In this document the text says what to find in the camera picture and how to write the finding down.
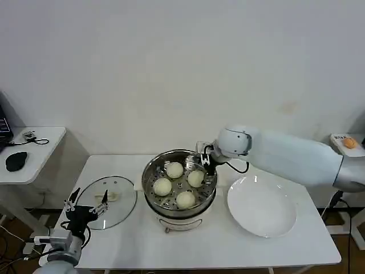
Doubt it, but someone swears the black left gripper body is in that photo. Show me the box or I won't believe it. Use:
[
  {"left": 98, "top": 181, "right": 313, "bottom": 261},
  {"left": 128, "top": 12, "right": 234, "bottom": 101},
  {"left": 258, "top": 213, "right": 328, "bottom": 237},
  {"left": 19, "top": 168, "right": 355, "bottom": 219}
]
[{"left": 65, "top": 204, "right": 99, "bottom": 233}]

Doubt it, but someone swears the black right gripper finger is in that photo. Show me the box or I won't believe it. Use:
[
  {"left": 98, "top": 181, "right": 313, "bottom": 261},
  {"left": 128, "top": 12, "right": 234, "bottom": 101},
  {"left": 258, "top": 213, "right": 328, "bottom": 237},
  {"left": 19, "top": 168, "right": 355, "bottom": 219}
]
[
  {"left": 205, "top": 154, "right": 217, "bottom": 177},
  {"left": 200, "top": 154, "right": 207, "bottom": 185}
]

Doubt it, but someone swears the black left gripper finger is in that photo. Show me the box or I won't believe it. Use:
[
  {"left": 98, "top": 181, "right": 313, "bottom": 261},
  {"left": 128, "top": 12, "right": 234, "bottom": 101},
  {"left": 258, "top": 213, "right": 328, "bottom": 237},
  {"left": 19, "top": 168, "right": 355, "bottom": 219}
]
[
  {"left": 63, "top": 187, "right": 82, "bottom": 212},
  {"left": 88, "top": 189, "right": 110, "bottom": 215}
]

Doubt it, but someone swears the white steamed bun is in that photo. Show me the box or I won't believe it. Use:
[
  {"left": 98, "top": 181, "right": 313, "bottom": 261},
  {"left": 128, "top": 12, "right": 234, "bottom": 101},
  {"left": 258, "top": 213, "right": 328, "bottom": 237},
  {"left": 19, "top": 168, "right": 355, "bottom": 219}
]
[
  {"left": 187, "top": 170, "right": 205, "bottom": 188},
  {"left": 153, "top": 178, "right": 173, "bottom": 197},
  {"left": 176, "top": 191, "right": 197, "bottom": 209},
  {"left": 165, "top": 162, "right": 184, "bottom": 179}
]

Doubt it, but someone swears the round glass lid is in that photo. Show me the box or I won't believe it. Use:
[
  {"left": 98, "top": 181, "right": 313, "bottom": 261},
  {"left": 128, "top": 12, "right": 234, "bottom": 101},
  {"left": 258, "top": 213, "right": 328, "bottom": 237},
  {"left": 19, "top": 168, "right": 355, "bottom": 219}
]
[{"left": 75, "top": 175, "right": 139, "bottom": 231}]

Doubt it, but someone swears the steel perforated steamer basket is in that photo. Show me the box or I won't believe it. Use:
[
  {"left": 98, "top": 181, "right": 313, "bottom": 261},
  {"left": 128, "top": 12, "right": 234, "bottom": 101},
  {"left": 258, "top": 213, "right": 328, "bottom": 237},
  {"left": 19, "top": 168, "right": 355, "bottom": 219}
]
[{"left": 141, "top": 148, "right": 218, "bottom": 213}]

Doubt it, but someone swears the white side desk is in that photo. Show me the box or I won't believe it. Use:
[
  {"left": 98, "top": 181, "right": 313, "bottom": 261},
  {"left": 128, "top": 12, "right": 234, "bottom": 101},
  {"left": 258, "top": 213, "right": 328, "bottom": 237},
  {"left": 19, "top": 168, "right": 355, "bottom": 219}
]
[{"left": 0, "top": 126, "right": 68, "bottom": 256}]

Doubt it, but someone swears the white electric cooker base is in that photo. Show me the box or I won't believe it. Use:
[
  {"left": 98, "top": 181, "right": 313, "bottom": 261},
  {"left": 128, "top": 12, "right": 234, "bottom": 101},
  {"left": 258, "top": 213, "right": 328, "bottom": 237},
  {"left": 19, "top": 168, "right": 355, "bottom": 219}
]
[{"left": 133, "top": 172, "right": 226, "bottom": 235}]

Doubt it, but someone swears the white round plate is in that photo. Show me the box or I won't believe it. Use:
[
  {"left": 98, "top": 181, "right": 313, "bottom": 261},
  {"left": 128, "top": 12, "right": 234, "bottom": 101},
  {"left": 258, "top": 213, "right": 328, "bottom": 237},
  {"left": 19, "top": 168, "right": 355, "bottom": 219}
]
[{"left": 226, "top": 175, "right": 297, "bottom": 239}]

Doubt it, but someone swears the black computer mouse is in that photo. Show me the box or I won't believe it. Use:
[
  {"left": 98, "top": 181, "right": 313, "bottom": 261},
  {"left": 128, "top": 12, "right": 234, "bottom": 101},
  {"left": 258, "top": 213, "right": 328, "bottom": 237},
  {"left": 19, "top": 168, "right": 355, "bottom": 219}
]
[{"left": 5, "top": 151, "right": 29, "bottom": 172}]

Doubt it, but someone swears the black laptop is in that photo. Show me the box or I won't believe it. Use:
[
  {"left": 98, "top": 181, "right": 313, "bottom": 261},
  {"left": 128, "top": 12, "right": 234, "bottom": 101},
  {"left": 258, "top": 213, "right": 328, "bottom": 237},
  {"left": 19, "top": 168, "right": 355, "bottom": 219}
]
[{"left": 0, "top": 91, "right": 15, "bottom": 152}]

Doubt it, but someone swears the white side table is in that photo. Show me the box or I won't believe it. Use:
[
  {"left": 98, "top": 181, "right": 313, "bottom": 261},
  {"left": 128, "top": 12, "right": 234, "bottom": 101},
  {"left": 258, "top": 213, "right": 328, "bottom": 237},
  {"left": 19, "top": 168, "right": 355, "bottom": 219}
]
[{"left": 328, "top": 133, "right": 365, "bottom": 244}]

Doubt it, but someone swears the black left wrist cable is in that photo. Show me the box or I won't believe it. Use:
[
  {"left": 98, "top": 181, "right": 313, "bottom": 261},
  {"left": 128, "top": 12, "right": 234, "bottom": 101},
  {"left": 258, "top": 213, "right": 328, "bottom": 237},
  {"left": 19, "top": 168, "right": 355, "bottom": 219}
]
[{"left": 60, "top": 220, "right": 92, "bottom": 248}]

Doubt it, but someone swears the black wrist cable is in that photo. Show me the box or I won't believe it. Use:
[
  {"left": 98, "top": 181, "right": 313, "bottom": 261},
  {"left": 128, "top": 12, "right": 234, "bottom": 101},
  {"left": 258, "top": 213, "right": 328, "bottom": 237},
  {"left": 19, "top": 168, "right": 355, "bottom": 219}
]
[
  {"left": 225, "top": 160, "right": 250, "bottom": 174},
  {"left": 60, "top": 220, "right": 92, "bottom": 248}
]

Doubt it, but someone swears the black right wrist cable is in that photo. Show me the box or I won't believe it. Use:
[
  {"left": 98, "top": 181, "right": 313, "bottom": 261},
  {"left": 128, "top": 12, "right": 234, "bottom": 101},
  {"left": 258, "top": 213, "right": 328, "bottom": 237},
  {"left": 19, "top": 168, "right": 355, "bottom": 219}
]
[{"left": 225, "top": 160, "right": 250, "bottom": 174}]

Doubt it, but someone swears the thin black looped cable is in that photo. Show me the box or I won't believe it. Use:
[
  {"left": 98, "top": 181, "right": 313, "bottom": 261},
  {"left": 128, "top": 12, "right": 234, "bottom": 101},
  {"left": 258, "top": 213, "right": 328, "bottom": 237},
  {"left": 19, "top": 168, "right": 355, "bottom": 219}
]
[{"left": 6, "top": 136, "right": 50, "bottom": 148}]

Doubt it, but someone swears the black hanging power cable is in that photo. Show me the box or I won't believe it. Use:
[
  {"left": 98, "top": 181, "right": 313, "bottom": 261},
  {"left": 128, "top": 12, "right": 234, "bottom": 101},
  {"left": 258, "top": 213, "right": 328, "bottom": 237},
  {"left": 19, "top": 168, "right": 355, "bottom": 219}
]
[{"left": 330, "top": 188, "right": 354, "bottom": 274}]

